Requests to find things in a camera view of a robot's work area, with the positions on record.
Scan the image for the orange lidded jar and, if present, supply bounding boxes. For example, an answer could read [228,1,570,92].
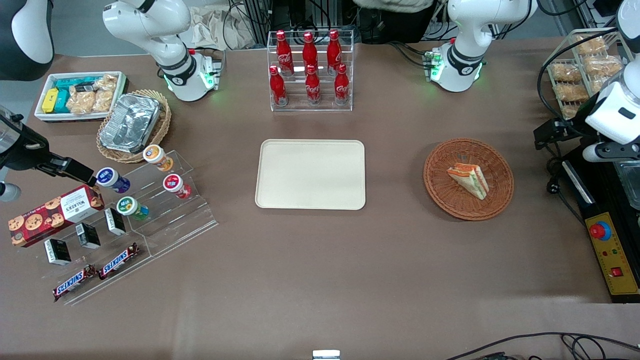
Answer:
[143,144,175,173]

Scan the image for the red emergency stop button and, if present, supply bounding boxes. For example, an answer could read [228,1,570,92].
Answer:
[589,220,612,241]

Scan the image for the white wire bread rack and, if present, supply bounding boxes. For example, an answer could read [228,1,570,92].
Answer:
[546,27,632,121]

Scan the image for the small black carton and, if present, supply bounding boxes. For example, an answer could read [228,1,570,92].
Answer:
[44,238,72,266]
[104,207,127,236]
[75,222,102,250]

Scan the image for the snickers chocolate bar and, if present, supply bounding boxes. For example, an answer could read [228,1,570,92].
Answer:
[98,243,141,281]
[52,265,99,303]

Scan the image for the white plastic snack bin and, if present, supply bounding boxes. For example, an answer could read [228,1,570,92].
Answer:
[34,71,129,124]

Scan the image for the round brown wicker basket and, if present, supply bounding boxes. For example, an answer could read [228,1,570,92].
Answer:
[423,138,515,221]

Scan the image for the black power cable with plug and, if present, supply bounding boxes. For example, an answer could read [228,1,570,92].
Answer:
[546,156,586,226]

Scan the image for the green lidded jar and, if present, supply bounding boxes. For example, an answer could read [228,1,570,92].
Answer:
[116,196,150,222]

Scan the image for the long teal snack box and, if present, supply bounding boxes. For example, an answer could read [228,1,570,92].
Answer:
[54,76,98,92]

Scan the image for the black arm base cables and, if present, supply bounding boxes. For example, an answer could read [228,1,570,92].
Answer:
[387,41,432,69]

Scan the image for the red cola bottle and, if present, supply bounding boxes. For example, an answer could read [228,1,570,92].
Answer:
[302,31,319,76]
[333,63,350,105]
[276,30,294,77]
[326,29,343,77]
[269,65,289,107]
[304,64,322,105]

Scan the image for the clear acrylic bottle rack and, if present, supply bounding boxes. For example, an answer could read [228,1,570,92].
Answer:
[266,29,355,112]

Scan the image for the steel pan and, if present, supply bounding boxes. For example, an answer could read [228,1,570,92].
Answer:
[612,160,640,211]

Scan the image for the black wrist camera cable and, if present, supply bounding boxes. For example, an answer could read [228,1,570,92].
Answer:
[536,27,621,121]

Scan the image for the red lidded jar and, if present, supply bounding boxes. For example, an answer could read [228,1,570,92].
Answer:
[163,174,192,200]

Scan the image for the black countertop appliance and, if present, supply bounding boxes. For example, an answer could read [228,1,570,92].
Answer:
[562,150,640,304]

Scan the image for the thin black cable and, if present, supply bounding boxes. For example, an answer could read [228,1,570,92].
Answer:
[445,332,640,360]

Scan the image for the beige plastic serving tray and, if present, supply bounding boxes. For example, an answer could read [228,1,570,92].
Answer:
[255,139,367,211]

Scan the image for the triangular sandwich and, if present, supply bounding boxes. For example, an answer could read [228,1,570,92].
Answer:
[446,163,490,201]

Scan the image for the aluminium foil container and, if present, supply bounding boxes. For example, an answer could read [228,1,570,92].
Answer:
[100,93,162,154]

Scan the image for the yellow control panel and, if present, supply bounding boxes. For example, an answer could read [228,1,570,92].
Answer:
[585,212,640,296]

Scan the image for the clear acrylic step stand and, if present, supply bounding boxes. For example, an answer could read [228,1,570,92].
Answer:
[120,149,219,258]
[35,172,153,307]

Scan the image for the red tartan cookie box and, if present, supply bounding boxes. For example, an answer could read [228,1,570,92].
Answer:
[8,185,106,248]

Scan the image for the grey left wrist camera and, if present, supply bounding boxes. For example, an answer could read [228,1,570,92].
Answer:
[582,141,640,163]

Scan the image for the yellow snack box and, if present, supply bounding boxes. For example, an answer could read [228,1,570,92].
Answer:
[41,88,60,114]

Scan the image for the blue lidded jar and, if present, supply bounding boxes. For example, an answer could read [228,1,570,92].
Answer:
[96,167,131,195]

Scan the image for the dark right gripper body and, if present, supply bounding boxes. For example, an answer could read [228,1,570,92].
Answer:
[0,106,51,172]

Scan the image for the oval light wicker basket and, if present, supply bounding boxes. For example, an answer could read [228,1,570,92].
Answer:
[96,89,172,164]

